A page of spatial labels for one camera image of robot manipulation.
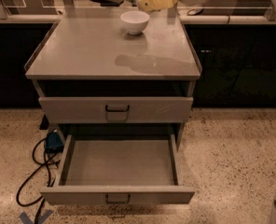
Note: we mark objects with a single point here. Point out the blue tape floor marker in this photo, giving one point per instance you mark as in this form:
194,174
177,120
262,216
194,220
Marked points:
38,220

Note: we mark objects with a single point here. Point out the open grey middle drawer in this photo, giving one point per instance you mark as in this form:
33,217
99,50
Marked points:
119,170

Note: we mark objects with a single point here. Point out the grey metal drawer cabinet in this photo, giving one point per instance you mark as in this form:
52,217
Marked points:
90,54

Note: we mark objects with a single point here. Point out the black office chair seat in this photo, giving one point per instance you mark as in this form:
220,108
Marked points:
108,3

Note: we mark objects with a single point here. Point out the white ceramic bowl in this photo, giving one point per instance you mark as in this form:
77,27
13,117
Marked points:
134,22

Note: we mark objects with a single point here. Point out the blue power adapter box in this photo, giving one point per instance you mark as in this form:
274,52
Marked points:
53,143

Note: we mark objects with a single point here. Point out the closed grey top drawer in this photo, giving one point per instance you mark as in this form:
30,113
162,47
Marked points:
116,109

